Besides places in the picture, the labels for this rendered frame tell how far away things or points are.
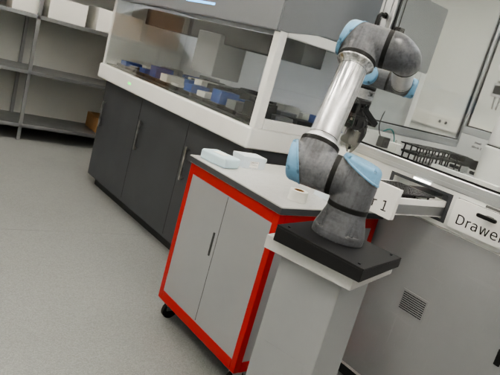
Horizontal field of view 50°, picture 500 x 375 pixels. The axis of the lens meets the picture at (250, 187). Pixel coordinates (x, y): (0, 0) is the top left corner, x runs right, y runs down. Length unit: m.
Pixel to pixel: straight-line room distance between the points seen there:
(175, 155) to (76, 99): 2.70
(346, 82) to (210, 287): 1.02
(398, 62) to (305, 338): 0.83
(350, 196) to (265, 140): 1.22
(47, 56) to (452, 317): 4.50
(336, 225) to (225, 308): 0.77
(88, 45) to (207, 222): 3.77
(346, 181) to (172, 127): 1.94
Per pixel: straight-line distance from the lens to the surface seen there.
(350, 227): 1.49
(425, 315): 2.23
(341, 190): 1.48
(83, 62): 5.74
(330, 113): 1.56
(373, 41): 1.66
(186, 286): 2.33
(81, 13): 5.30
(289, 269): 1.54
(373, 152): 2.37
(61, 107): 5.76
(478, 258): 2.10
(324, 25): 2.74
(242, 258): 2.03
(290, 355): 1.59
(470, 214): 2.10
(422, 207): 2.04
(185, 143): 3.13
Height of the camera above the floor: 1.20
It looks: 13 degrees down
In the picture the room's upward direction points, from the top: 16 degrees clockwise
